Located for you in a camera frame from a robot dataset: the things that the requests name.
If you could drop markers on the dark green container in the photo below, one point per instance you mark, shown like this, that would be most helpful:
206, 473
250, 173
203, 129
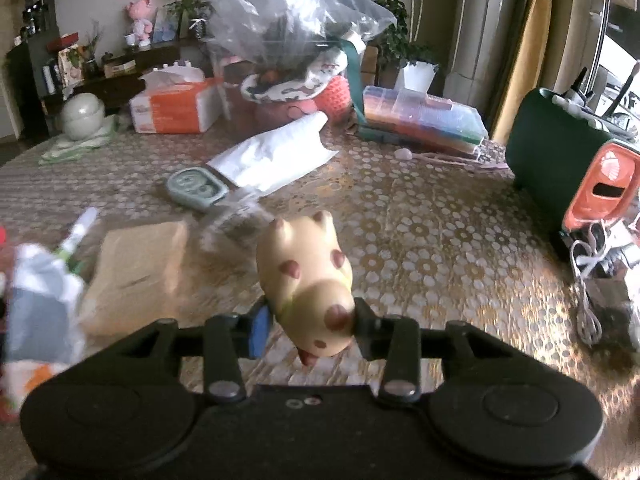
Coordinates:
550, 160

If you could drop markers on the orange white tissue pack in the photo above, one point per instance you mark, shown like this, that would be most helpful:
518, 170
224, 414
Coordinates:
175, 107

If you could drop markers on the yellow curtain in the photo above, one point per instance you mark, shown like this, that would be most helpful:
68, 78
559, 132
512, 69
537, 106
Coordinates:
525, 30

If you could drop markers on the dark wooden tv stand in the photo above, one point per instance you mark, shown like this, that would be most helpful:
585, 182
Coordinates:
115, 77

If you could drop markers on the pink crochet basket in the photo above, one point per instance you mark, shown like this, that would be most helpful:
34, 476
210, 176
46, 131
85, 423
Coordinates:
332, 97

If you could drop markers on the cream spotted cow toy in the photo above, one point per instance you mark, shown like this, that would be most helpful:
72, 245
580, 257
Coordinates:
305, 285

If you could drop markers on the white plant pot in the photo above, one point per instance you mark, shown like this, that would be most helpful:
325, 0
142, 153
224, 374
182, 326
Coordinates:
417, 76

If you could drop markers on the green ribbon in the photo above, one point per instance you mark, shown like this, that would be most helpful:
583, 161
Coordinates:
356, 80

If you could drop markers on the clear plastic packet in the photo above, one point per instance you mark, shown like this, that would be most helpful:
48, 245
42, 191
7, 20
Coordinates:
235, 222

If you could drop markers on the pink plastic spoon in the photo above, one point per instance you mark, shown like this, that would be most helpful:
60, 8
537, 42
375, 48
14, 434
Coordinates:
450, 160

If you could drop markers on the large clear plastic bag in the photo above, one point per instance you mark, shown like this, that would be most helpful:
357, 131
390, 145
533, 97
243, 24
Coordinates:
280, 10

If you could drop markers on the white green tube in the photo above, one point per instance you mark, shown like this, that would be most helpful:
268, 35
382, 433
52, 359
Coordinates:
76, 234

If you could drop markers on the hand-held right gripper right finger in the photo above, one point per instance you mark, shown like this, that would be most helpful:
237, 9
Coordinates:
364, 334

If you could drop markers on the white plastic bag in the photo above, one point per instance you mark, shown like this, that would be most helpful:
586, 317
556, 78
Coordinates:
277, 152

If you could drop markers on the green white cloth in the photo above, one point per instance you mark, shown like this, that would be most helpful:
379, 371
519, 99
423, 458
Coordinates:
70, 147

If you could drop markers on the pink plush toy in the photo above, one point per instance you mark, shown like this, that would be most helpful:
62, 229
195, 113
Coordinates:
140, 17

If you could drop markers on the patterned fabric pouch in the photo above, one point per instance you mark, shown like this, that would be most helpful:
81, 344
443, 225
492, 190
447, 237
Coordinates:
295, 82

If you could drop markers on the green potted plant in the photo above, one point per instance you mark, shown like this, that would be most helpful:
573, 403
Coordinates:
400, 35

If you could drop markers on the brown sponge block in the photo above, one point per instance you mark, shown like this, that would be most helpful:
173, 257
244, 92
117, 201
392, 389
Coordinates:
137, 270

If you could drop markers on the colourful bead organizer box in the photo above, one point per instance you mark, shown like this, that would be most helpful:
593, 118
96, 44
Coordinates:
422, 120

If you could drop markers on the orange white device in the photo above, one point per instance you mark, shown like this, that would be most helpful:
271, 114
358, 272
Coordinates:
602, 185

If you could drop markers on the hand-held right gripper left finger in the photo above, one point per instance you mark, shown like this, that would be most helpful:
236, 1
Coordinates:
258, 334

